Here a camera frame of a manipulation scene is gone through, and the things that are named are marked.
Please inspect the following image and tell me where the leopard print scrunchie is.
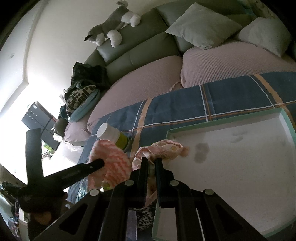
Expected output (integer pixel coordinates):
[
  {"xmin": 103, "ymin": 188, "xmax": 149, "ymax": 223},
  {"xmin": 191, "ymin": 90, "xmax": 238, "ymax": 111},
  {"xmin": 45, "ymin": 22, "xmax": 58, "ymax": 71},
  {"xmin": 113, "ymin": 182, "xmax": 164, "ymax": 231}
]
[{"xmin": 136, "ymin": 206, "xmax": 156, "ymax": 232}]

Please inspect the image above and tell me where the dark clothes pile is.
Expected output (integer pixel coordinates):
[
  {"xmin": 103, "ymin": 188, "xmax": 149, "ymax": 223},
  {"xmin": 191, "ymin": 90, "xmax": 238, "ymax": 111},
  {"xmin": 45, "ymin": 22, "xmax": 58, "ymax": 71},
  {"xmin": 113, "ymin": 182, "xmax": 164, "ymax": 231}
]
[{"xmin": 65, "ymin": 62, "xmax": 111, "ymax": 100}]

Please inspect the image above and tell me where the purple cloth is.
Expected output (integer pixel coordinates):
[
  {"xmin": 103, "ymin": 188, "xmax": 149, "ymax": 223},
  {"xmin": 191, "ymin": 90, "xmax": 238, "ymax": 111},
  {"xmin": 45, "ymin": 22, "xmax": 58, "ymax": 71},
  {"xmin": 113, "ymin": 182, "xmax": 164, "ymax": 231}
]
[{"xmin": 125, "ymin": 210, "xmax": 137, "ymax": 240}]

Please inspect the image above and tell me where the dark cabinet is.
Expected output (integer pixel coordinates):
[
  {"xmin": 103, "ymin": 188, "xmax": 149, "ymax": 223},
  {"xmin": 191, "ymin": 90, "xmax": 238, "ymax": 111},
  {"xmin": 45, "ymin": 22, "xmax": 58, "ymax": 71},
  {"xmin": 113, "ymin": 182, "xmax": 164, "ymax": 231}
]
[{"xmin": 22, "ymin": 101, "xmax": 60, "ymax": 150}]

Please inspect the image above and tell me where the pink fuzzy sock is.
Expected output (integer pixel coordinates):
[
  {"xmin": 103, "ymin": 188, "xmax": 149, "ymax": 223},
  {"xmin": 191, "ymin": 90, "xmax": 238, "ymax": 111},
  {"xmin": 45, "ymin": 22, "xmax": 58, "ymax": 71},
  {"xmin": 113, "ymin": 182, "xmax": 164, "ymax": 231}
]
[{"xmin": 88, "ymin": 140, "xmax": 132, "ymax": 190}]

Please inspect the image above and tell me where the pink seat cushion right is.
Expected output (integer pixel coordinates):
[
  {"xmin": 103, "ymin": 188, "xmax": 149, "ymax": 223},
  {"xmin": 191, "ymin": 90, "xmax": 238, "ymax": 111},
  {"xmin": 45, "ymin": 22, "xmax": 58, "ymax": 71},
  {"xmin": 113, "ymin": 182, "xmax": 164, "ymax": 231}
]
[{"xmin": 181, "ymin": 41, "xmax": 295, "ymax": 88}]

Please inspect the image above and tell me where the blue plaid cloth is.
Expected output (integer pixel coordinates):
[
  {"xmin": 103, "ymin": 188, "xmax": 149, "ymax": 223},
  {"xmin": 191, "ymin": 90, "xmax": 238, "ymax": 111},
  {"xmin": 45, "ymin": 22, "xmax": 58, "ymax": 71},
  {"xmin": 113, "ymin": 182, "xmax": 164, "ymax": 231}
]
[{"xmin": 78, "ymin": 72, "xmax": 295, "ymax": 163}]

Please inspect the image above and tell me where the white pill bottle green label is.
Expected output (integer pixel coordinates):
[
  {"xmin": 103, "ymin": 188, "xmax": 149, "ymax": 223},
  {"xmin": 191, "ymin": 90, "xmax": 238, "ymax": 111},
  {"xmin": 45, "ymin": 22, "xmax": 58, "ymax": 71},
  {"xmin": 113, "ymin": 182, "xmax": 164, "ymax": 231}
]
[{"xmin": 96, "ymin": 123, "xmax": 130, "ymax": 152}]

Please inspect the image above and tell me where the pink seat cushion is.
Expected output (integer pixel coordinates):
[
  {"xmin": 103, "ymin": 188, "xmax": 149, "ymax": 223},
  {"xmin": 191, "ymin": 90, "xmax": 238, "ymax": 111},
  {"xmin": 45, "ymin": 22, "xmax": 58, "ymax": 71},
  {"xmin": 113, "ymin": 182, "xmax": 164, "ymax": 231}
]
[
  {"xmin": 87, "ymin": 56, "xmax": 183, "ymax": 132},
  {"xmin": 181, "ymin": 41, "xmax": 295, "ymax": 88},
  {"xmin": 64, "ymin": 114, "xmax": 90, "ymax": 146}
]

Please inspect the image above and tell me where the clear plastic bag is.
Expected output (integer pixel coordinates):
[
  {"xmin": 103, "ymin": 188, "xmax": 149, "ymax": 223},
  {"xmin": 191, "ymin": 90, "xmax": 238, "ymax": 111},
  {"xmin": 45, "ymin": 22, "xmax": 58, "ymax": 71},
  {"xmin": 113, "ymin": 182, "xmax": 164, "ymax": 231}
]
[{"xmin": 75, "ymin": 179, "xmax": 88, "ymax": 203}]

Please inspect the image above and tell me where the grey white plush toy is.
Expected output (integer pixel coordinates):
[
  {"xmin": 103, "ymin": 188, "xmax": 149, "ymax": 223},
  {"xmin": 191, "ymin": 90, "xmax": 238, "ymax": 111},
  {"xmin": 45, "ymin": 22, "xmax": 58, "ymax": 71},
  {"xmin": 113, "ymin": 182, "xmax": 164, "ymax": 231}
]
[{"xmin": 84, "ymin": 1, "xmax": 141, "ymax": 48}]

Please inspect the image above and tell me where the white grey throw pillow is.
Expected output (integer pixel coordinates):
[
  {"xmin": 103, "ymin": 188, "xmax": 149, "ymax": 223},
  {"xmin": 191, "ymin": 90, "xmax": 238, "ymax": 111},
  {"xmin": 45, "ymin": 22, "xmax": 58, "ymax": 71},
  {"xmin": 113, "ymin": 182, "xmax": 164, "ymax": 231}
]
[{"xmin": 236, "ymin": 18, "xmax": 290, "ymax": 57}]

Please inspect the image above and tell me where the grey green sofa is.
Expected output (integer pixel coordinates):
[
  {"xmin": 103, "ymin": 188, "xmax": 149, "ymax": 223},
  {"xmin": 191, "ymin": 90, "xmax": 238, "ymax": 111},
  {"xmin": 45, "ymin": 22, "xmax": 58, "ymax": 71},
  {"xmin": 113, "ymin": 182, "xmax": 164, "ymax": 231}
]
[{"xmin": 84, "ymin": 0, "xmax": 258, "ymax": 84}]

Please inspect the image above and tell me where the white tray with green rim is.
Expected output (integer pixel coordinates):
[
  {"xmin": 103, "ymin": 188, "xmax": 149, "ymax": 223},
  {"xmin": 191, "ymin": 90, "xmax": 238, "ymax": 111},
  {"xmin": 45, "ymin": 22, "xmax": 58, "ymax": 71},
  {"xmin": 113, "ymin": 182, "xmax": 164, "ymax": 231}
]
[{"xmin": 166, "ymin": 108, "xmax": 295, "ymax": 240}]

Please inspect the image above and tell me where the light green throw pillow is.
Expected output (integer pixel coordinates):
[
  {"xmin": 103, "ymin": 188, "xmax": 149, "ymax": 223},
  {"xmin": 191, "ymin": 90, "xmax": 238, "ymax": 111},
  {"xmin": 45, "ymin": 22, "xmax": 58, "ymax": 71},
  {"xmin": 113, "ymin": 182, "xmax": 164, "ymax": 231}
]
[{"xmin": 166, "ymin": 3, "xmax": 242, "ymax": 50}]

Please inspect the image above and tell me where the beige pink cloth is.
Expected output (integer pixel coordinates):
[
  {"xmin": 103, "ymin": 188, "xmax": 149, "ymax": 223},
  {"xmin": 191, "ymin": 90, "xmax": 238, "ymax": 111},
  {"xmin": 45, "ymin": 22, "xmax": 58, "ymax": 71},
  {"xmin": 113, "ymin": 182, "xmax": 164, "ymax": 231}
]
[{"xmin": 132, "ymin": 140, "xmax": 190, "ymax": 207}]

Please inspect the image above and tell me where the pink seat cushion far left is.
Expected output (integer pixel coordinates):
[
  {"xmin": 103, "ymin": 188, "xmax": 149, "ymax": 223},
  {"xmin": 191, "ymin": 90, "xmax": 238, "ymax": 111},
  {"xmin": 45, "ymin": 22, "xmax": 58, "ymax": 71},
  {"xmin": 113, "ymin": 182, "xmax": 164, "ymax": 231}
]
[{"xmin": 64, "ymin": 114, "xmax": 90, "ymax": 146}]

